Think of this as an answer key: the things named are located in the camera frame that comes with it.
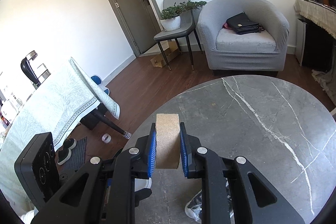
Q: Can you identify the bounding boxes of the black white shoes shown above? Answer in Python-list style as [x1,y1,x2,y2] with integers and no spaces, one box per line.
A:
[57,138,77,165]

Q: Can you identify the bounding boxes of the white tape roll on floor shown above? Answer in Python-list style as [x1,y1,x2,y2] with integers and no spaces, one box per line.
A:
[101,134,112,143]

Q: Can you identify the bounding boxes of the green patterned tablecloth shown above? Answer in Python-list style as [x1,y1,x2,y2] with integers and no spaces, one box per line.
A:
[0,59,120,215]

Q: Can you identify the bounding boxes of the black table leg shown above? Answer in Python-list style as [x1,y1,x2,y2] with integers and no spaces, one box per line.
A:
[91,109,131,139]

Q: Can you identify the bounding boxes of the cardboard box on floor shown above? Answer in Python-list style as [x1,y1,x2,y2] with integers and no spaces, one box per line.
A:
[150,41,181,68]

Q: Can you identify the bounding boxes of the round grey marble table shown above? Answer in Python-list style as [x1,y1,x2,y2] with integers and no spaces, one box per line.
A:
[121,74,336,224]

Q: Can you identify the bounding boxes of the grey dining chair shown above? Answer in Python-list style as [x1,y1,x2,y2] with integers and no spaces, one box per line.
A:
[154,0,207,68]

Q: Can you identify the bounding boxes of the grey armchair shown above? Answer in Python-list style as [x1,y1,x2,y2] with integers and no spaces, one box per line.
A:
[197,0,289,72]

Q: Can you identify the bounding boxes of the potted green plant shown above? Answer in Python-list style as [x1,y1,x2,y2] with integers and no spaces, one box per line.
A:
[160,1,207,31]

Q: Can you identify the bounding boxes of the black handbag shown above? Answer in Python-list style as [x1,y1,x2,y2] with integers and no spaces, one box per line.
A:
[226,12,265,35]

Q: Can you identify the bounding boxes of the beige fringed desk cloth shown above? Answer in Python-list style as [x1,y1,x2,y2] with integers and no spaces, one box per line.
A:
[294,0,336,39]

